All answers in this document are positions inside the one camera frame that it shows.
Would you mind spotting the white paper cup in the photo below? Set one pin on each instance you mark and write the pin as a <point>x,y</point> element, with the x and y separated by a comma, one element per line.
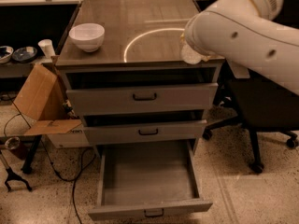
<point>47,47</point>

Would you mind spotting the white box with print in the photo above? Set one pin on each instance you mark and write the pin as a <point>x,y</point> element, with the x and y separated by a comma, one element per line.
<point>73,139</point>

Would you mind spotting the white ceramic bowl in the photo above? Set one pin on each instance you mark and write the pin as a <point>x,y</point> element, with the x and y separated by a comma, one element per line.
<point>88,37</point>

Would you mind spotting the grey bottom drawer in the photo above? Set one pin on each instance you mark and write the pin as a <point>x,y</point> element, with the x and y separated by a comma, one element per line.
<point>152,179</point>

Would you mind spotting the grey top drawer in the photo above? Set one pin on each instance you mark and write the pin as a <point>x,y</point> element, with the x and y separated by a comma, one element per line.
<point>87,102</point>

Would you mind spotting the brown cardboard box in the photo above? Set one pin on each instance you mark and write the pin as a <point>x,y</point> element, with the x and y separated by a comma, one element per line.
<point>41,99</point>

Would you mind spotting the blue patterned dish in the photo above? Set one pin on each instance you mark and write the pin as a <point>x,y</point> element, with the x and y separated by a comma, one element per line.
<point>24,55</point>

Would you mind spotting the grey drawer cabinet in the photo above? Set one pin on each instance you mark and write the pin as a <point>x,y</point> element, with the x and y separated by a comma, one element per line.
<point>141,49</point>

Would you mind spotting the blue white small bowl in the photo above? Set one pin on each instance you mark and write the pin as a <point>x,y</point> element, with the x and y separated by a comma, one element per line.
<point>5,53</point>

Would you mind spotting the black office chair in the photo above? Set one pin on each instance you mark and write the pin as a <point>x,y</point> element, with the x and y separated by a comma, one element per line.
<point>261,106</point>

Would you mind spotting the black metal stand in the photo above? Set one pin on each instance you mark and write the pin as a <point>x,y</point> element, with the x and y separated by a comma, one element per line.
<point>11,175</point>

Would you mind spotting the clear plastic water bottle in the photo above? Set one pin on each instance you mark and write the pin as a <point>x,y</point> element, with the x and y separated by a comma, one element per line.
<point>190,56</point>

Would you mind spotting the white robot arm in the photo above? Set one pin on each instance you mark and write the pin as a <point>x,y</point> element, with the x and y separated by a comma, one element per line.
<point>244,32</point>

